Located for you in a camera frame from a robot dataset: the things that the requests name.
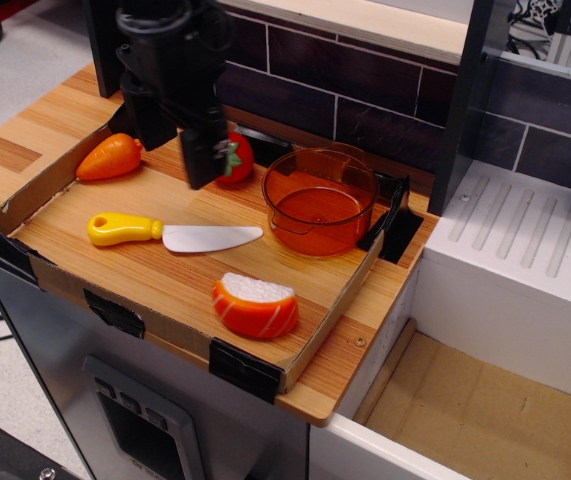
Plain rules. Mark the red toy tomato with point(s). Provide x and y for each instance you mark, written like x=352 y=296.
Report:
x=240 y=160

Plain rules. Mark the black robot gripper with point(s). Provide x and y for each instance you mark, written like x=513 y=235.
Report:
x=174 y=53

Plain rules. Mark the white toy sink unit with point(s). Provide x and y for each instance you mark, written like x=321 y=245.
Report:
x=471 y=376

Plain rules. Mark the orange toy carrot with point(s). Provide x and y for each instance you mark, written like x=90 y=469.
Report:
x=117 y=155

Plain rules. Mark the orange transparent plastic pot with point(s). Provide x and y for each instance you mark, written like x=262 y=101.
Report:
x=319 y=201

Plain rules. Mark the yellow handled white toy knife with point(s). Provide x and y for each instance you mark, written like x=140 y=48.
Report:
x=112 y=228

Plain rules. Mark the grey toy oven front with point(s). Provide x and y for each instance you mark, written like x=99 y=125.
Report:
x=155 y=435

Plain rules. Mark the toy salmon sushi piece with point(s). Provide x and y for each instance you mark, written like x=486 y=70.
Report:
x=255 y=308

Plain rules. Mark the dark grey shelf post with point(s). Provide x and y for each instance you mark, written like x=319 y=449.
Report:
x=485 y=42

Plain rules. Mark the cardboard fence with black tape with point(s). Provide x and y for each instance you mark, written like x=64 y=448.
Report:
x=44 y=211

